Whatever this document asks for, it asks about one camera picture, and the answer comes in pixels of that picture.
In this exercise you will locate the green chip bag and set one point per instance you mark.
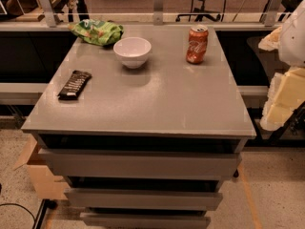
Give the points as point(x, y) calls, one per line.
point(96, 32)

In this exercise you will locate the black office chair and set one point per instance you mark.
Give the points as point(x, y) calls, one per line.
point(201, 0)

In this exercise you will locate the red coke can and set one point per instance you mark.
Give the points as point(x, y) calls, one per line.
point(198, 41)

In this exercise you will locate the grey drawer cabinet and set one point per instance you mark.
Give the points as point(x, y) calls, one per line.
point(169, 105)

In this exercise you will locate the white ceramic bowl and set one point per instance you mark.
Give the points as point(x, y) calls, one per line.
point(132, 52)

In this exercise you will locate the metal bracket middle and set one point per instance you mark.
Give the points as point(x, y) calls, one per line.
point(157, 12)

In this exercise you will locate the dark chocolate bar wrapper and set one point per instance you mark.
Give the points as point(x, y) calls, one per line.
point(74, 86)

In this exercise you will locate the metal bracket left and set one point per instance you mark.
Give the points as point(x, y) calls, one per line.
point(48, 12)

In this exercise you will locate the middle grey drawer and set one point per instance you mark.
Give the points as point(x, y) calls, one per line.
point(143, 199)

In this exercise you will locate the metal bracket right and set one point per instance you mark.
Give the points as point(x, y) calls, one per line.
point(270, 14)

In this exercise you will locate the brown cardboard box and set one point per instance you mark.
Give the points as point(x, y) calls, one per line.
point(44, 182)

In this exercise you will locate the bottom grey drawer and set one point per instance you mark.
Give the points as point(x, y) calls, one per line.
point(145, 221)

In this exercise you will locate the top grey drawer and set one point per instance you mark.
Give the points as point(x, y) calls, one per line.
point(154, 165)

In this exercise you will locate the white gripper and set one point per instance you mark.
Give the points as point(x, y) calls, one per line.
point(294, 37)

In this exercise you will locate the metal bracket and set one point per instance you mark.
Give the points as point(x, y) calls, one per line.
point(157, 12)
point(270, 14)
point(48, 12)

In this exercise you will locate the grey drawer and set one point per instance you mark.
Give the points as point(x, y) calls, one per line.
point(145, 221)
point(154, 165)
point(143, 199)

